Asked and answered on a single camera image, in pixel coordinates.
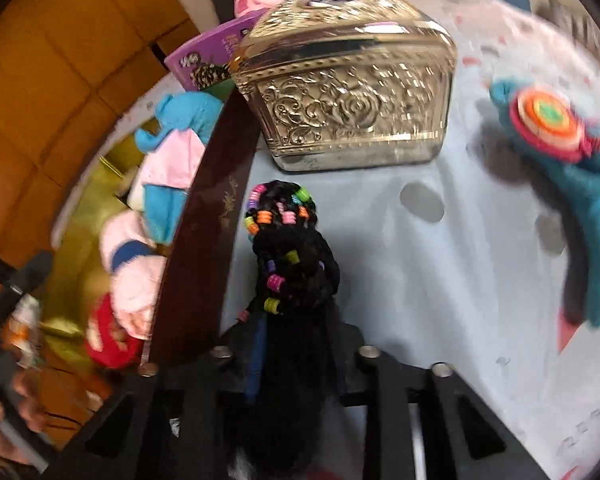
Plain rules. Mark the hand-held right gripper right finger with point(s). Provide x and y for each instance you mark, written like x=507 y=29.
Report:
x=352 y=370

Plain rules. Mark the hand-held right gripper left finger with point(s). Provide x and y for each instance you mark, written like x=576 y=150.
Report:
x=255 y=370

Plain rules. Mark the black beaded braided wig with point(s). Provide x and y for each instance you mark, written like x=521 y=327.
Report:
x=290 y=280

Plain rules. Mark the red fuzzy sock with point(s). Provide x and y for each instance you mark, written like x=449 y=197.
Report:
x=107 y=342

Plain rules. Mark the pink fuzzy sock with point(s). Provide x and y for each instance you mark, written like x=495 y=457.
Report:
x=130 y=270

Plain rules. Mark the gold-lined brown box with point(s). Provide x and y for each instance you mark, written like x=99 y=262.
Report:
x=205 y=210

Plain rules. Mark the blue elephant plush pink dress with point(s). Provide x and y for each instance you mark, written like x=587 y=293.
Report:
x=172 y=160

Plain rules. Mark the blue plush monster with lollipop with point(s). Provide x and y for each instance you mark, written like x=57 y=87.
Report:
x=580 y=195

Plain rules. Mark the wooden cabinet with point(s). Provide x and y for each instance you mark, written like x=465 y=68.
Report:
x=55 y=85

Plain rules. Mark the ornate gold tissue box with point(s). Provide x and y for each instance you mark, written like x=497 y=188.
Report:
x=350 y=85

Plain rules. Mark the purple cardboard box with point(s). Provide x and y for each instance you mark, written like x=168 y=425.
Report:
x=200 y=55

